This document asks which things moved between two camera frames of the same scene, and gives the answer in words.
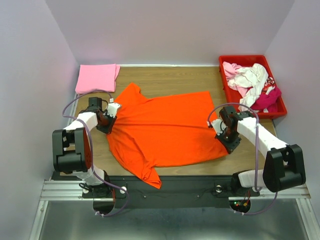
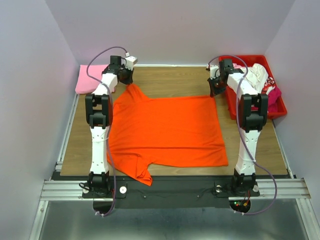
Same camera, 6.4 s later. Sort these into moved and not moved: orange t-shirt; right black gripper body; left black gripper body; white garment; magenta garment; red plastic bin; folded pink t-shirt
Moved: right black gripper body; left black gripper body; orange t-shirt
Not moved: magenta garment; folded pink t-shirt; red plastic bin; white garment
